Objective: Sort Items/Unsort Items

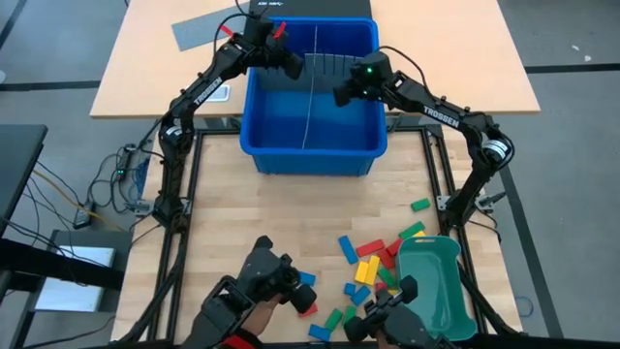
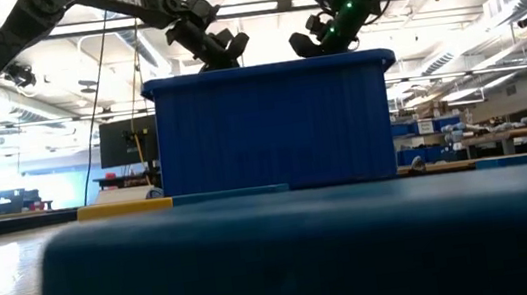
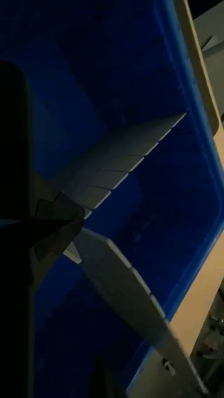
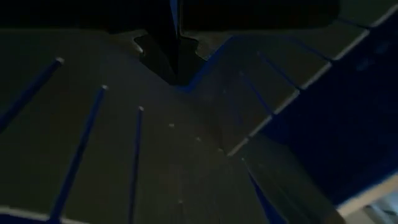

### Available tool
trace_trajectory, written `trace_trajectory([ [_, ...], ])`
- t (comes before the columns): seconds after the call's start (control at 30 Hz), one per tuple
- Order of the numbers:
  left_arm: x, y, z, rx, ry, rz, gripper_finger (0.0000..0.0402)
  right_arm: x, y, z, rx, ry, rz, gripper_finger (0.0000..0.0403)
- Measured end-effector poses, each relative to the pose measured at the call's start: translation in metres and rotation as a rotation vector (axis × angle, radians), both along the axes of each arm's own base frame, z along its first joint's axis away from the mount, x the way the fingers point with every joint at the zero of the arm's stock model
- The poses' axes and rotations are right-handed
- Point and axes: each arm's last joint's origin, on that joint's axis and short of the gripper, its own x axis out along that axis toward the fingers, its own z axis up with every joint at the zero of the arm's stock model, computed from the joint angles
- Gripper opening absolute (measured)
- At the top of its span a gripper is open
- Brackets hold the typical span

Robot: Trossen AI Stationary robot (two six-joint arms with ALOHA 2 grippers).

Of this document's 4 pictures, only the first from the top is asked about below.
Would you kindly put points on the grey metal mount bracket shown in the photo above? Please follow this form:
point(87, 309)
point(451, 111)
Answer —
point(442, 201)
point(140, 206)

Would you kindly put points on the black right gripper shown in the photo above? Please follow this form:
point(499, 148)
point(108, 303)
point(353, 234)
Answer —
point(373, 72)

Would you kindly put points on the long red block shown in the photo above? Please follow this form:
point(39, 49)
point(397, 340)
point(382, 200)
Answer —
point(370, 247)

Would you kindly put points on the red rectangular block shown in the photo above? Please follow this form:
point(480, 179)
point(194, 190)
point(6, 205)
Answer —
point(310, 311)
point(393, 247)
point(386, 259)

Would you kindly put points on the person's hand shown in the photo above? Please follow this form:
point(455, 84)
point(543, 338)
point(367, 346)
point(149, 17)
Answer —
point(261, 317)
point(382, 343)

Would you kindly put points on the black closed laptop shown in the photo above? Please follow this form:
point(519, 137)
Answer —
point(339, 7)

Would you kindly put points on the black horizontal bar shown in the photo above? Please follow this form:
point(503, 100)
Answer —
point(58, 266)

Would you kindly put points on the person's red wristband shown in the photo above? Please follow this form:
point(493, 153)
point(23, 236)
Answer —
point(237, 342)

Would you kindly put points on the flat grey sheet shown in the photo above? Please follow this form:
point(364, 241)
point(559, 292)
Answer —
point(203, 29)

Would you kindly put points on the black side desk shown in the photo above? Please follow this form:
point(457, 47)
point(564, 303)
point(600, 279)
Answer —
point(19, 165)

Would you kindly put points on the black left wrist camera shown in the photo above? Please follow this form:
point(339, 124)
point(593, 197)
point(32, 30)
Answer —
point(293, 68)

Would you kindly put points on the long yellow block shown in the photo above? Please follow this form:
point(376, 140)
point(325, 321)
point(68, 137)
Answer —
point(372, 270)

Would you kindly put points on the short grey slotted divider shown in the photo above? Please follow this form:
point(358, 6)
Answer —
point(329, 65)

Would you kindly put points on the black power strip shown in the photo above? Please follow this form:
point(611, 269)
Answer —
point(125, 157)

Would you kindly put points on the white-edged grey phone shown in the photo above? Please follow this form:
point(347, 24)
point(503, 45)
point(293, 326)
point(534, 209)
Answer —
point(220, 93)

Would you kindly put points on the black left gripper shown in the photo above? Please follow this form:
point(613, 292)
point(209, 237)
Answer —
point(259, 46)

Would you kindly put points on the green rectangular block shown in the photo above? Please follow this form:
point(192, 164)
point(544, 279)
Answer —
point(387, 277)
point(349, 314)
point(420, 204)
point(333, 319)

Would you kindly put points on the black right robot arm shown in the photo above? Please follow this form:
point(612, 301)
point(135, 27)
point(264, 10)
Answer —
point(441, 116)

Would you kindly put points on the long green block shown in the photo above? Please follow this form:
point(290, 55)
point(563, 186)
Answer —
point(412, 230)

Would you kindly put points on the white flat box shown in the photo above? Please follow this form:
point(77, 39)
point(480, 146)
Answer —
point(72, 295)

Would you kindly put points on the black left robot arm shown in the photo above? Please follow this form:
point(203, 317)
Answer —
point(194, 99)

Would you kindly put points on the black pointed lever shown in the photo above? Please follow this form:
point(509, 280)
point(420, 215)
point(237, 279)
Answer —
point(491, 199)

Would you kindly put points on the teal plastic basket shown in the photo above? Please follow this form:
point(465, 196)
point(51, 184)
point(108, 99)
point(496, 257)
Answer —
point(436, 271)

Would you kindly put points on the small blue cube block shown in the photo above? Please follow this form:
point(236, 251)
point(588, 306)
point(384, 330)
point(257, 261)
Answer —
point(350, 289)

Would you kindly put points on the long blue block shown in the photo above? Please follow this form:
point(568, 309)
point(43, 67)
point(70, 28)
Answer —
point(347, 248)

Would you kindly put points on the black power adapter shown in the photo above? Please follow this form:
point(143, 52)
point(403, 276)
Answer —
point(83, 218)

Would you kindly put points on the small red cube block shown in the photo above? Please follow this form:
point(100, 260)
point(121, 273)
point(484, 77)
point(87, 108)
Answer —
point(380, 287)

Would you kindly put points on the large blue plastic bin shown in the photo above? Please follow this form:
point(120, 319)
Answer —
point(319, 121)

